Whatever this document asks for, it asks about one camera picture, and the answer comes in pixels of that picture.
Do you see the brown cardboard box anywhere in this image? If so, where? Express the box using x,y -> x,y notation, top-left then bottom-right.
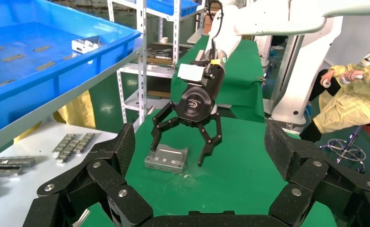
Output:
203,14 -> 214,35

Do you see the pile of metal parts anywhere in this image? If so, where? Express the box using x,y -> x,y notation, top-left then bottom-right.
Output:
146,47 -> 173,59

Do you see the yellow plastic sheet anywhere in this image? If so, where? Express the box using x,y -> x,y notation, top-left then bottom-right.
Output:
14,91 -> 96,141

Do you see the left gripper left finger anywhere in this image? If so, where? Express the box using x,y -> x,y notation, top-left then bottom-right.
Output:
22,123 -> 154,227

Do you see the bent sheet metal bracket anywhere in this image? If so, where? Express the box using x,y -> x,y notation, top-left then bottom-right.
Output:
144,143 -> 189,175
71,35 -> 102,54

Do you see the small notched metal strip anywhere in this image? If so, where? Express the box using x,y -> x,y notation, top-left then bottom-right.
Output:
75,133 -> 95,154
52,134 -> 77,157
0,166 -> 23,177
0,157 -> 35,167
55,147 -> 82,165

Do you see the bare person hand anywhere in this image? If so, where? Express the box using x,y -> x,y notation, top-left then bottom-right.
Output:
321,69 -> 337,83
343,69 -> 359,80

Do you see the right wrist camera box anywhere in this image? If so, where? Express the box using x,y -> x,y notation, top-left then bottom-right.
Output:
177,63 -> 206,86

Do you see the person in yellow coat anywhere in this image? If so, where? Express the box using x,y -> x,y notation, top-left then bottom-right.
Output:
299,23 -> 370,143

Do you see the chrome swivel stool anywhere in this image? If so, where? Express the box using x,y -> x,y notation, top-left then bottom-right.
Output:
319,120 -> 370,175

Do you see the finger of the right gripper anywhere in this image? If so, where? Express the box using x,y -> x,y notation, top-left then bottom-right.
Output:
197,112 -> 223,167
150,101 -> 185,153

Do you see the white robot torso column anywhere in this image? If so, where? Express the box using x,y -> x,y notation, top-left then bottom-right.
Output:
264,16 -> 344,132

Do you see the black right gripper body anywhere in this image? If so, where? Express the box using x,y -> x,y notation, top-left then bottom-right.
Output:
173,59 -> 226,125

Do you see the blue storage bin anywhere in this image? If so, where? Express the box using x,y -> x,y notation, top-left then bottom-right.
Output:
147,0 -> 201,17

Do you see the white slotted shelf unit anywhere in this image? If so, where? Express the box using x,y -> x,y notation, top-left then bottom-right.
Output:
107,0 -> 204,126

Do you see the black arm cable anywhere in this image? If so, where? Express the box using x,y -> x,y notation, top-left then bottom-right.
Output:
207,0 -> 224,61

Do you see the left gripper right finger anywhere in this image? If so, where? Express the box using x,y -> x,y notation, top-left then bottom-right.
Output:
264,122 -> 370,227

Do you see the large blue parts bin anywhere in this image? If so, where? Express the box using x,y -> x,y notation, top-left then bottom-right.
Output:
0,0 -> 142,139

